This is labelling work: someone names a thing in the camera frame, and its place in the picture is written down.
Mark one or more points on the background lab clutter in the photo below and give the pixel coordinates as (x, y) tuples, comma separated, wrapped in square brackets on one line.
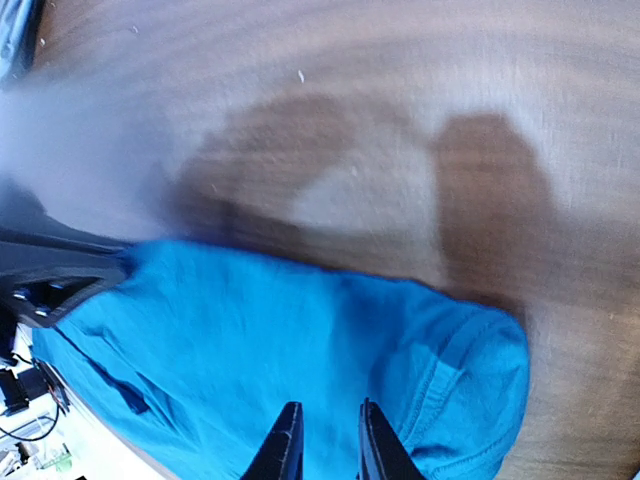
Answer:
[(51, 438)]

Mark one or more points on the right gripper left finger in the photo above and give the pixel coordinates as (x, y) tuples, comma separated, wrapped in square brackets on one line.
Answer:
[(280, 456)]

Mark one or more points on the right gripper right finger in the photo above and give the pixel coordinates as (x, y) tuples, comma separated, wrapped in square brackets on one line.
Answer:
[(381, 454)]

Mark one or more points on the blue garment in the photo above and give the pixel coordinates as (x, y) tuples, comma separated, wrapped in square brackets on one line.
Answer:
[(194, 355)]

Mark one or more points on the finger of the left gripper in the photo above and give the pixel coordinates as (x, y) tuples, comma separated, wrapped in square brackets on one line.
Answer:
[(60, 251), (42, 301)]

